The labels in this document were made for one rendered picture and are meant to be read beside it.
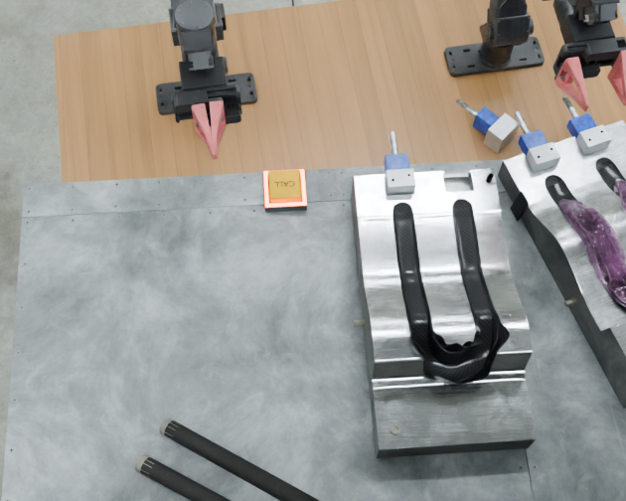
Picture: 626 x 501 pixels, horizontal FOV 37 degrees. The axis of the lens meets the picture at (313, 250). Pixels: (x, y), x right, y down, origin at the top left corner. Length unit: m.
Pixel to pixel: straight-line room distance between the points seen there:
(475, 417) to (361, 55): 0.81
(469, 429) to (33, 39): 2.04
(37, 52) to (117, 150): 1.25
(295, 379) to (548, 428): 0.44
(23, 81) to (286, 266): 1.51
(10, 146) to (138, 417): 1.43
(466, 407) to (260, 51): 0.86
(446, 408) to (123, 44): 1.01
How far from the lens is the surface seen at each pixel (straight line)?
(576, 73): 1.50
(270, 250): 1.75
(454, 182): 1.77
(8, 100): 3.02
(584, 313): 1.72
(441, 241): 1.68
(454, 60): 1.99
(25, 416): 1.70
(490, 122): 1.87
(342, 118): 1.90
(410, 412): 1.59
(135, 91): 1.96
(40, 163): 2.87
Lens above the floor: 2.38
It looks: 64 degrees down
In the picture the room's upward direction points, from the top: 2 degrees clockwise
